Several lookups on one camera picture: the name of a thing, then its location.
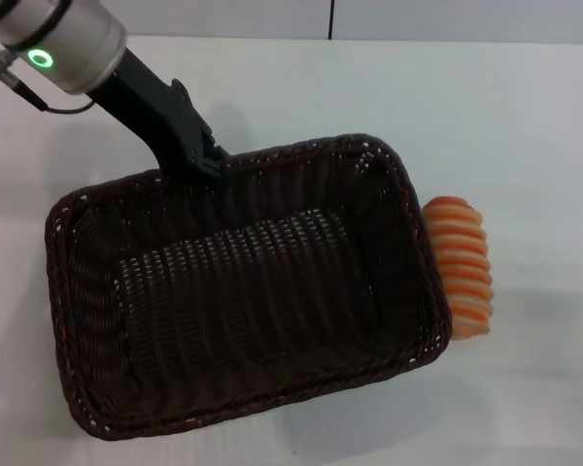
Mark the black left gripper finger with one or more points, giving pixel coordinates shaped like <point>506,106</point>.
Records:
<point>219,153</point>
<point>208,171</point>

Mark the black vertical wall strip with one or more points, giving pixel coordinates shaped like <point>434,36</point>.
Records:
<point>331,19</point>

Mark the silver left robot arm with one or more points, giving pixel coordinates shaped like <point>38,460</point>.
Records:
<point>78,39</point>

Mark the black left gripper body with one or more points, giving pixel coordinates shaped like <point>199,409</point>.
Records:
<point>160,121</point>

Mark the orange striped bread loaf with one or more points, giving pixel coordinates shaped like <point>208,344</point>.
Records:
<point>466,272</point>

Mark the dark brown woven basket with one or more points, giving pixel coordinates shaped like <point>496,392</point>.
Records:
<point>233,310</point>

